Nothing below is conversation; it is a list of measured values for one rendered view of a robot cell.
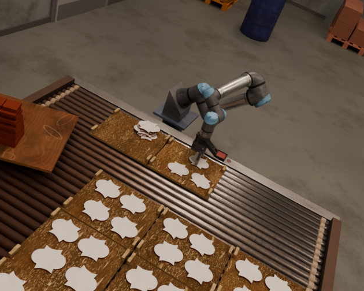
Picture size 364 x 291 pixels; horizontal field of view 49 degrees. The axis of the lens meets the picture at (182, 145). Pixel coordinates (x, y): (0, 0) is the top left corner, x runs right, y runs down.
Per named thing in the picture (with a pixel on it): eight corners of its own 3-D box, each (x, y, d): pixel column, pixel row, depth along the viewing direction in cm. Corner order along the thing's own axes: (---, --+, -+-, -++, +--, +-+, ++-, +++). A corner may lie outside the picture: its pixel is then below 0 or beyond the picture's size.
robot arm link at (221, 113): (223, 101, 246) (214, 107, 238) (229, 118, 249) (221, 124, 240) (212, 104, 251) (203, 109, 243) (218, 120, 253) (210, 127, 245)
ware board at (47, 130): (-7, 93, 233) (-7, 90, 232) (78, 118, 239) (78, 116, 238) (-53, 145, 193) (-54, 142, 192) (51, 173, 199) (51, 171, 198)
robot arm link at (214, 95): (263, 63, 260) (208, 89, 235) (268, 79, 262) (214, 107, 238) (251, 66, 270) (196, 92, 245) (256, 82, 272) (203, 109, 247)
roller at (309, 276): (24, 116, 249) (25, 109, 246) (315, 282, 217) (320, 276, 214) (18, 119, 245) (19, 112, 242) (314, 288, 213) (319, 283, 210)
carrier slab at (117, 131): (117, 111, 274) (118, 109, 274) (170, 139, 268) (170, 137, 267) (88, 134, 247) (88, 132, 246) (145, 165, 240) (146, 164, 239)
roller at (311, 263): (35, 109, 257) (36, 103, 254) (318, 268, 225) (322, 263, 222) (30, 112, 253) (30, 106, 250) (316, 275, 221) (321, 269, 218)
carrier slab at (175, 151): (171, 140, 268) (171, 138, 267) (225, 169, 261) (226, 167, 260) (146, 166, 240) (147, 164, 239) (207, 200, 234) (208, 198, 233)
